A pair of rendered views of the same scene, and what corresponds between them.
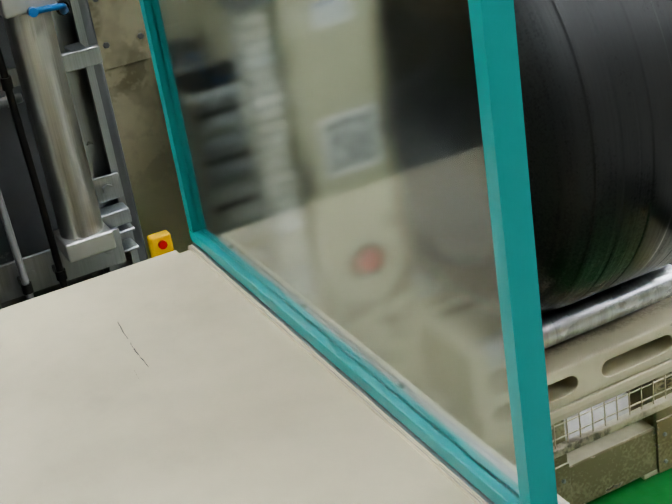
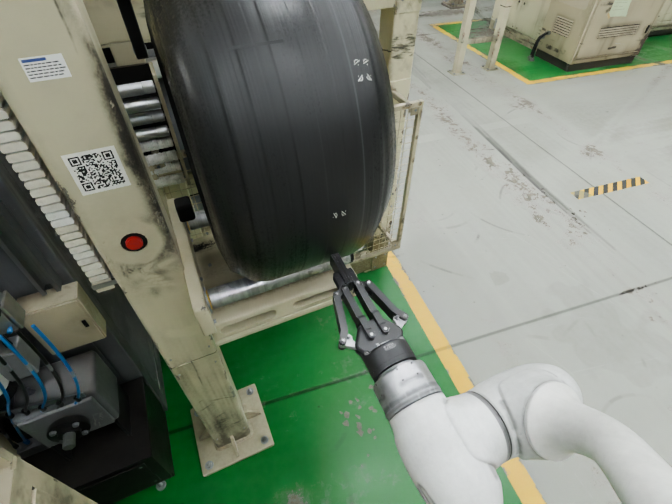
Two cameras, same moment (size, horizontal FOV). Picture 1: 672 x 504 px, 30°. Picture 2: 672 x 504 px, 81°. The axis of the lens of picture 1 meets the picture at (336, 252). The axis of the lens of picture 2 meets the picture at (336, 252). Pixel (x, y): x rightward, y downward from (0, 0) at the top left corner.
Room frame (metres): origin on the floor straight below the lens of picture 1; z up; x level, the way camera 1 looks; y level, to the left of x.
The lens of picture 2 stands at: (0.87, -0.42, 1.57)
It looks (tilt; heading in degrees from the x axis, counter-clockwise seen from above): 45 degrees down; 359
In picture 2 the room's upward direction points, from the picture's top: straight up
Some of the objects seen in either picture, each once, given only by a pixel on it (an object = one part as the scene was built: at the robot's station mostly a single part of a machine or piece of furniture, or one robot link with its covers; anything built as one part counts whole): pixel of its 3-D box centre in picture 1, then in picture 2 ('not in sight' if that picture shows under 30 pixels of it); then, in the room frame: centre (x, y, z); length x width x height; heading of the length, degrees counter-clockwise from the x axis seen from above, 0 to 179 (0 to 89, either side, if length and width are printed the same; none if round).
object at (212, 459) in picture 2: not in sight; (230, 425); (1.47, -0.02, 0.02); 0.27 x 0.27 x 0.04; 23
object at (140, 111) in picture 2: not in sight; (135, 133); (1.85, 0.11, 1.05); 0.20 x 0.15 x 0.30; 113
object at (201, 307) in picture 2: not in sight; (190, 259); (1.52, -0.08, 0.90); 0.40 x 0.03 x 0.10; 23
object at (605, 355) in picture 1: (575, 360); (282, 294); (1.46, -0.30, 0.83); 0.36 x 0.09 x 0.06; 113
